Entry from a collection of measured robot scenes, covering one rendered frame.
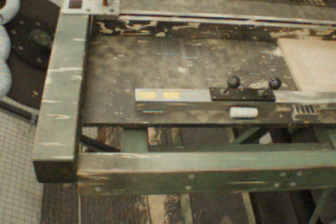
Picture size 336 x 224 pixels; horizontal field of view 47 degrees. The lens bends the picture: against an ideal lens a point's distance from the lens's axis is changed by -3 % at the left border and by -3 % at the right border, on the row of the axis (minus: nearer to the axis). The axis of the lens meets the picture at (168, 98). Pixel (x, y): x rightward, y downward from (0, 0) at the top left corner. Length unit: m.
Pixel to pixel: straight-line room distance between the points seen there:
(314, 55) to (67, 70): 0.88
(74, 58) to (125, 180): 0.39
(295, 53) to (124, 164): 0.79
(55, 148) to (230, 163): 0.43
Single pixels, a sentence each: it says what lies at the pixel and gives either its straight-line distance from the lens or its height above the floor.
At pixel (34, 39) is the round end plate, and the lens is 1.91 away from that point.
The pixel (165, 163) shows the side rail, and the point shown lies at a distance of 0.98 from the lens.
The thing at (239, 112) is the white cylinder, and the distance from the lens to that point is 1.17.
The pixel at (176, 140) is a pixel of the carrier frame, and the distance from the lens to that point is 2.53.
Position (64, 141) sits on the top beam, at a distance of 0.96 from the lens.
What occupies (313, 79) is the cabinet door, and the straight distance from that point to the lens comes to 1.40.
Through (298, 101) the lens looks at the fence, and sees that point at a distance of 1.26.
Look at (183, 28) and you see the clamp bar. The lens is 1.42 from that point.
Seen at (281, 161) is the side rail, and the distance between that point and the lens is 1.06.
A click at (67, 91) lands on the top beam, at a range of 1.07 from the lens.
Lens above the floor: 2.18
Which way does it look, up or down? 30 degrees down
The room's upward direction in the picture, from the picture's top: 62 degrees counter-clockwise
